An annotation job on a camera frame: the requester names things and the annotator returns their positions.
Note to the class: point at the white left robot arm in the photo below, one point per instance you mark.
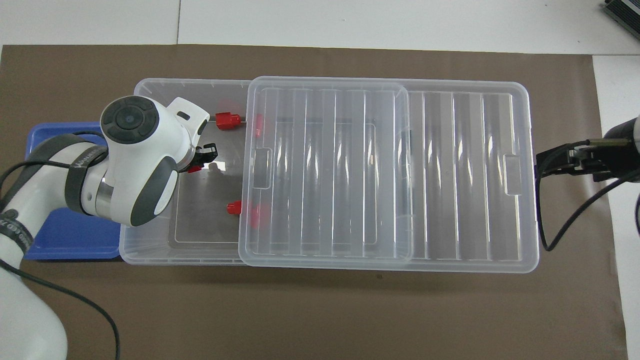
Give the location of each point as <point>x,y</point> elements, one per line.
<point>135,165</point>

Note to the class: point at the brown table mat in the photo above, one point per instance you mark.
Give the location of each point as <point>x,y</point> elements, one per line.
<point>320,310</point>

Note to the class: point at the black ribbed device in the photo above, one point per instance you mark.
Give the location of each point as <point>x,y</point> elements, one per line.
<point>625,11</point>

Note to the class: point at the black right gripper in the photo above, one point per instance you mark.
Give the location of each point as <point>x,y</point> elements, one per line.
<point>612,157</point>

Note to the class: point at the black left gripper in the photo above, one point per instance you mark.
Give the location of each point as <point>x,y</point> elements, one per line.
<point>198,157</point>

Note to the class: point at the clear plastic box lid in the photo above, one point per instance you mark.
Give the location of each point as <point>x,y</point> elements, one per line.
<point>465,200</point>

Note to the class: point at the clear plastic storage box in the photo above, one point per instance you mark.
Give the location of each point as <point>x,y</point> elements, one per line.
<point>150,250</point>

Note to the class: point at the blue plastic tray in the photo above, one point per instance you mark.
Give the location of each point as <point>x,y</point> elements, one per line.
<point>70,240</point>

